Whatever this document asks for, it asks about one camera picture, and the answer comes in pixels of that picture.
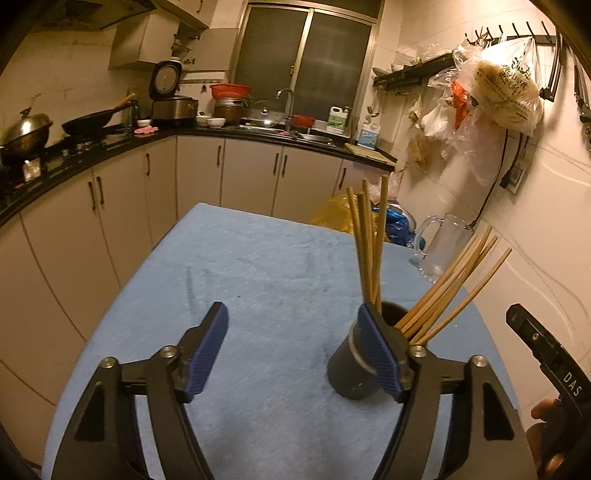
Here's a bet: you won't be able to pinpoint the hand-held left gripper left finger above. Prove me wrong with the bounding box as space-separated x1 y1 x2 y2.
51 302 229 480

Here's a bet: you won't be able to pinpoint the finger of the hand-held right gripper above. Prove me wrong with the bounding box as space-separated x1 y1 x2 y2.
505 304 568 370

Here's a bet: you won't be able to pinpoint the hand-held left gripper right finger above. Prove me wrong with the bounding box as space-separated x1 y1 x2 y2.
358 304 527 480

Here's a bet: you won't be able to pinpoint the dark grey utensil holder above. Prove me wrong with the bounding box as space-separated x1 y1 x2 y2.
328 300 444 400

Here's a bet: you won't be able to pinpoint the bunch of wooden chopsticks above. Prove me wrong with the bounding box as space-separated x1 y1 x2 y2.
346 175 513 347

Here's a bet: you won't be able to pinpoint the person's right hand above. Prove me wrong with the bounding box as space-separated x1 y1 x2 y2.
526 399 567 480

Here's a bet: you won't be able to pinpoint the blue towel table cloth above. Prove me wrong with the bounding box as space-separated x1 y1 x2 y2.
41 203 519 480

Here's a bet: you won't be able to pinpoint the clear glass pitcher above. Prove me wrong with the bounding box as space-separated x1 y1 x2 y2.
412 213 474 284

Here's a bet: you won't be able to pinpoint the blue plastic bag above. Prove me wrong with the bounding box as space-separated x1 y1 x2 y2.
372 205 417 248

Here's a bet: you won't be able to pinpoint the yellow plastic bag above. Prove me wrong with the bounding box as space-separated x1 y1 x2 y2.
309 194 370 232

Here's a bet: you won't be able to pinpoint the white plastic bag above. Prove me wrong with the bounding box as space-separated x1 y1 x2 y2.
379 171 408 200

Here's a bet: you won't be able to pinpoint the beige kitchen base cabinets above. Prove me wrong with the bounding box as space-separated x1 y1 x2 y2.
0 136 394 462

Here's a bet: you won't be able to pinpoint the wooden cutting board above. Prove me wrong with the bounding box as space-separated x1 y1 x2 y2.
344 142 398 167

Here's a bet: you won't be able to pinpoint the white jug with blue label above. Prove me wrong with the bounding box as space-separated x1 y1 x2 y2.
358 121 382 150

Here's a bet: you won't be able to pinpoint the black kitchen countertop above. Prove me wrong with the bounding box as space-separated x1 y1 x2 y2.
0 124 399 227

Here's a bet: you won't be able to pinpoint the hanging clear plastic bags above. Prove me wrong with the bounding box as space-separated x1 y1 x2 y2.
409 80 505 186

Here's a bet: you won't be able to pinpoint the white jug with green label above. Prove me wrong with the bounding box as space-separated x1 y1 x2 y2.
327 105 352 136

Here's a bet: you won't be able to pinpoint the gas stove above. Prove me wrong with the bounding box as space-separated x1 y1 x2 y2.
0 131 136 186

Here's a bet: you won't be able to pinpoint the glass pot lid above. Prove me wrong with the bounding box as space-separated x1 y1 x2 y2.
247 99 287 128

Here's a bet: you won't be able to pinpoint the rice cooker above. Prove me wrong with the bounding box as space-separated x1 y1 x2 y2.
148 60 199 128

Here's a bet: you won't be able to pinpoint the hanging black tools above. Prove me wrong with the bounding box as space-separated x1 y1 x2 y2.
538 32 591 126

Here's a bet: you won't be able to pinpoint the chrome faucet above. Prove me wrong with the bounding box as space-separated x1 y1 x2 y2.
276 88 297 133

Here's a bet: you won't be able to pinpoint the steel wok with lid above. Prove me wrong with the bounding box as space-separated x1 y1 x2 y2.
0 95 54 160

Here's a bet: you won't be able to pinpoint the dark framed window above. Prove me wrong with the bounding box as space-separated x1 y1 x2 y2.
228 0 385 126

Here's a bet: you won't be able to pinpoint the beige upper kitchen cabinets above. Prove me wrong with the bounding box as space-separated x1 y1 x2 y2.
108 0 218 71

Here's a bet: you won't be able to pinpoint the range hood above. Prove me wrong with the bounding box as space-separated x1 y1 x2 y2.
32 0 158 31

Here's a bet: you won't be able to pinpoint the black power cable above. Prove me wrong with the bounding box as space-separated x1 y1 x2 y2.
473 129 530 223

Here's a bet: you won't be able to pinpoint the wall socket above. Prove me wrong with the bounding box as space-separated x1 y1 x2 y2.
501 159 527 195

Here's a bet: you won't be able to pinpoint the black wok with wooden handle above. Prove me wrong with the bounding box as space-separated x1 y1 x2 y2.
61 92 137 136

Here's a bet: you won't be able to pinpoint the black wall shelf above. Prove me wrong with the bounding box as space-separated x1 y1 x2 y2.
373 52 458 94

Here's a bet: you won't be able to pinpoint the black wall hook rack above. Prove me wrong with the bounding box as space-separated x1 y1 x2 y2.
464 23 555 48

